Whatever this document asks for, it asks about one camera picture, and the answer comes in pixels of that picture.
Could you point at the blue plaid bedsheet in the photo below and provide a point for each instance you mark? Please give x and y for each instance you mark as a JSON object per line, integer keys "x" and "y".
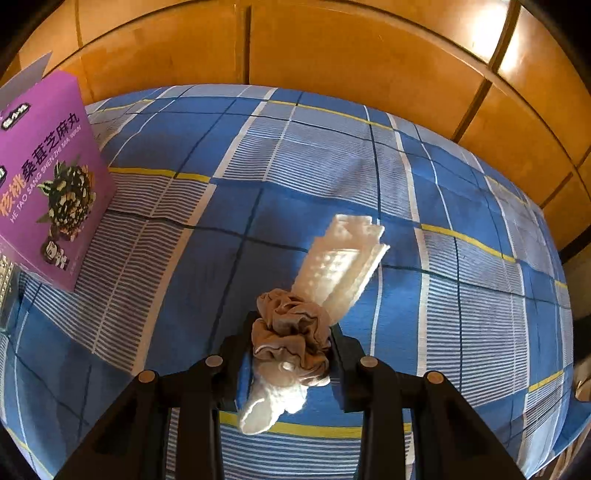
{"x": 323, "y": 161}

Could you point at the white waffle towel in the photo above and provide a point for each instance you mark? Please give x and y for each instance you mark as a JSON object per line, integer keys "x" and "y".
{"x": 341, "y": 263}

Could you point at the beige scrunchie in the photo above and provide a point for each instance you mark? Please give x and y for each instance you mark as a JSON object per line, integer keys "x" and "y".
{"x": 291, "y": 337}

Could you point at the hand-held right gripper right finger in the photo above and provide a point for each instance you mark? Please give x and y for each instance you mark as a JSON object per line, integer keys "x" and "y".
{"x": 344, "y": 369}

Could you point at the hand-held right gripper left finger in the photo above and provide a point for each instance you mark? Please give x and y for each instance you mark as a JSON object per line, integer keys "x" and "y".
{"x": 233, "y": 364}

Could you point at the purple carton box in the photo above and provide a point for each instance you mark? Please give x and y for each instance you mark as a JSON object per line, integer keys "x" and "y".
{"x": 51, "y": 152}

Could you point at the wooden wardrobe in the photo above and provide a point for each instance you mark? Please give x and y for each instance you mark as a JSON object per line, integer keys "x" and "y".
{"x": 346, "y": 41}

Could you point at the ornate metal tissue box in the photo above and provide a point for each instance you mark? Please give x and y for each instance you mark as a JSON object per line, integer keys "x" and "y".
{"x": 5, "y": 281}

